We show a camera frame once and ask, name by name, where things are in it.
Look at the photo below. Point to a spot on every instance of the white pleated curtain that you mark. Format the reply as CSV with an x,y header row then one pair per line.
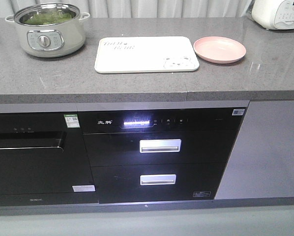
x,y
162,8

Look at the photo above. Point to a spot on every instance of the white rice cooker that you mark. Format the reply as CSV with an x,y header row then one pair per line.
x,y
274,14

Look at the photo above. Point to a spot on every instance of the black drawer sterilizer cabinet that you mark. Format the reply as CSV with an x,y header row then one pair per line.
x,y
159,155

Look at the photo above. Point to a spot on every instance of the pink round plate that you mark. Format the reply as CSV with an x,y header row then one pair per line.
x,y
219,50

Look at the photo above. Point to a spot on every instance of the cream bear serving tray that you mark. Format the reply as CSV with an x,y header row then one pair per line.
x,y
145,54

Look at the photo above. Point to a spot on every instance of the pale green electric pot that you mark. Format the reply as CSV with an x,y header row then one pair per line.
x,y
50,41

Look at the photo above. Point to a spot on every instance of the grey cabinet door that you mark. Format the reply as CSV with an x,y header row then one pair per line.
x,y
261,164

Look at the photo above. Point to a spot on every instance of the green lettuce leaf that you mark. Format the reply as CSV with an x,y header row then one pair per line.
x,y
47,18

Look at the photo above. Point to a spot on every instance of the black built-in dishwasher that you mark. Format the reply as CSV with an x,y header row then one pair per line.
x,y
43,160

